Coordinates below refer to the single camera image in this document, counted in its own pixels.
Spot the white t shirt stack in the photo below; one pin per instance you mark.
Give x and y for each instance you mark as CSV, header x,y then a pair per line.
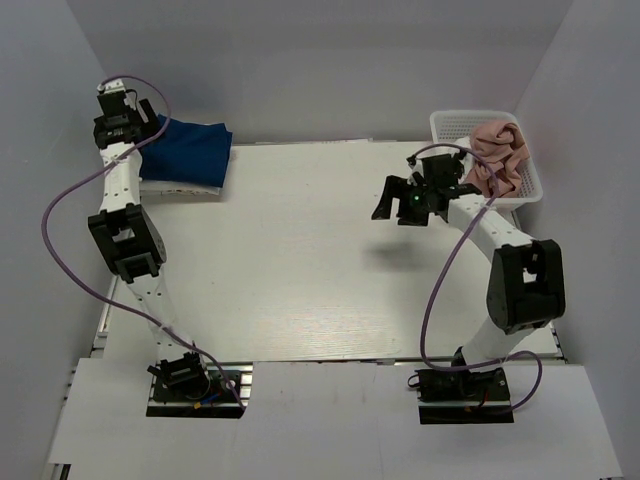
x,y
156,188

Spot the pink t shirt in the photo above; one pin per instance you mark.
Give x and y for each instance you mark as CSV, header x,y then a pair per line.
x,y
502,147

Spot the white plastic basket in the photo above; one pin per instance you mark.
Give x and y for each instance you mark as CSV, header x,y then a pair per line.
x,y
447,126

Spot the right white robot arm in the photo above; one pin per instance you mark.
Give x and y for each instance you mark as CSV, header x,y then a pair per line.
x,y
526,288

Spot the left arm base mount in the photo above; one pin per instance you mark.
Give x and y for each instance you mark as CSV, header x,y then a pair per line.
x,y
204,399

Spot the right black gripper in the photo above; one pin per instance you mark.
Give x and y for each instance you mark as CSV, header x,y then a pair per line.
x,y
395,188

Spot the white black printed t shirt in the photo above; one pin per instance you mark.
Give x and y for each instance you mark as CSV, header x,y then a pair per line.
x,y
462,144

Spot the blue t shirt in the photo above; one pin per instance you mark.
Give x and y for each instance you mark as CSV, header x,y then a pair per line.
x,y
189,155

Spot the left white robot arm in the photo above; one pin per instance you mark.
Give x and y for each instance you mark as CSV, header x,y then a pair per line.
x,y
130,243

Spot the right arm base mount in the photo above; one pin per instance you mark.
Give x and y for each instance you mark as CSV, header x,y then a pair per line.
x,y
462,398

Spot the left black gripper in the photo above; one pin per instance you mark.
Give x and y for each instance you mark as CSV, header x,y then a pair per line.
x,y
152,126

